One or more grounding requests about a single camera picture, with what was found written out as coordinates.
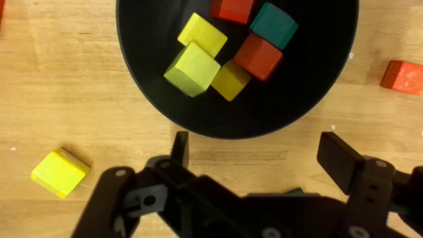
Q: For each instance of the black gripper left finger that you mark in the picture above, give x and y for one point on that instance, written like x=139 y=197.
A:
x=194 y=206

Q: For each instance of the red arch block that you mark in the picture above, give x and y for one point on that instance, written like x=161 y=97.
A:
x=235 y=11

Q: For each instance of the black bowl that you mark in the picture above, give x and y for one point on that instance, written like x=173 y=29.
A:
x=313 y=61

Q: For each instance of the pale yellow block in bowl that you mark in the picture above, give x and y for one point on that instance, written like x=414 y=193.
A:
x=203 y=33

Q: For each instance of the red cube block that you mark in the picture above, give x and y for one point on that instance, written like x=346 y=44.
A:
x=404 y=77

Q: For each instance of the lime yellow block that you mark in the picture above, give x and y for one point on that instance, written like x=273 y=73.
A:
x=192 y=70

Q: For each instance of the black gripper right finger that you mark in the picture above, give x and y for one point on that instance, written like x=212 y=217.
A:
x=375 y=188

